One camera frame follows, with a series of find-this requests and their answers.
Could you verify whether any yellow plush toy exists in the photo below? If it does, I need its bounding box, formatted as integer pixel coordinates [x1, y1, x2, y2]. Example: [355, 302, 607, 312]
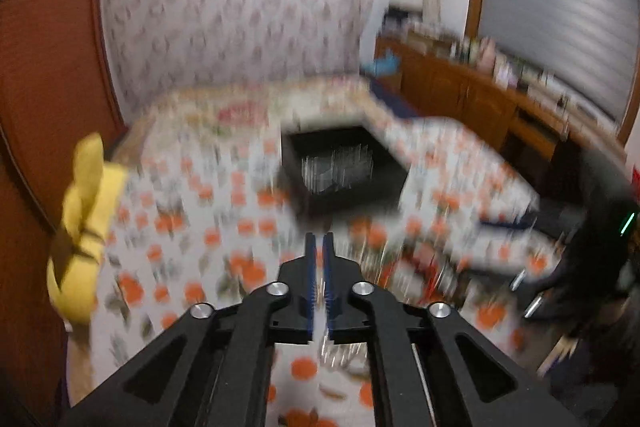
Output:
[46, 132, 130, 327]

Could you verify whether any wooden ribbed wardrobe door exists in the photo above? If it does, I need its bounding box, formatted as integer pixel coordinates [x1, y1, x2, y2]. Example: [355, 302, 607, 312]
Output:
[0, 0, 128, 408]

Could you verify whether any stack of dark clothes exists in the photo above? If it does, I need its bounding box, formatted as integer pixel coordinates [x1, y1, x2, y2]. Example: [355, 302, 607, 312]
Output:
[384, 6, 423, 35]

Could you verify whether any dark blue bed sheet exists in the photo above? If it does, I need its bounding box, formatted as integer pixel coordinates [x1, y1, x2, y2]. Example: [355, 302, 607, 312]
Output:
[369, 78, 423, 118]

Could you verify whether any wooden cabinet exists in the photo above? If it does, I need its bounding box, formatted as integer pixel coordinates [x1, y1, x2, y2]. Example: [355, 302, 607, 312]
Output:
[374, 36, 628, 195]

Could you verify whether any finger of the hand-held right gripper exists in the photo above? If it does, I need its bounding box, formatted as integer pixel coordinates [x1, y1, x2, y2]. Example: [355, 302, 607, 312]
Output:
[509, 252, 581, 325]
[479, 207, 568, 239]

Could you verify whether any black rectangular box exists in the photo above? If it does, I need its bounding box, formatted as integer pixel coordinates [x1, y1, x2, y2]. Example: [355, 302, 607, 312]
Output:
[279, 124, 412, 222]

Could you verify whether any orange fruit print cloth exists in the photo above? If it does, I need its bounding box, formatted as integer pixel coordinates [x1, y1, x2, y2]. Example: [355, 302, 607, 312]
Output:
[67, 107, 563, 427]

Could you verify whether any ring pattern sheer curtain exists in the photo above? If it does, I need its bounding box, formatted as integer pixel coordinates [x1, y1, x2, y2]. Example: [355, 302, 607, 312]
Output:
[101, 0, 377, 120]

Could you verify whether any pink jug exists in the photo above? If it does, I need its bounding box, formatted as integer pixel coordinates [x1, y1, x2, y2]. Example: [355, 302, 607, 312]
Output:
[477, 39, 500, 74]

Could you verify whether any blue plastic bag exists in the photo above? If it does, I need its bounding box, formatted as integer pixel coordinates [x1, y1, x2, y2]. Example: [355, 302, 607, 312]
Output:
[361, 51, 402, 76]

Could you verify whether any floral blanket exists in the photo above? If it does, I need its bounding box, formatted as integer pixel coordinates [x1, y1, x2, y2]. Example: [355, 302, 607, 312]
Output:
[125, 76, 401, 142]

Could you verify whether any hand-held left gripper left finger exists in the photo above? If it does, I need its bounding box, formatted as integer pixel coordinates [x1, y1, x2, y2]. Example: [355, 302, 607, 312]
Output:
[60, 233, 318, 427]

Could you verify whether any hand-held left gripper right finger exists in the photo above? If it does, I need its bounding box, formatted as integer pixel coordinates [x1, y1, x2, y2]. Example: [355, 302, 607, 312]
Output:
[323, 232, 582, 427]

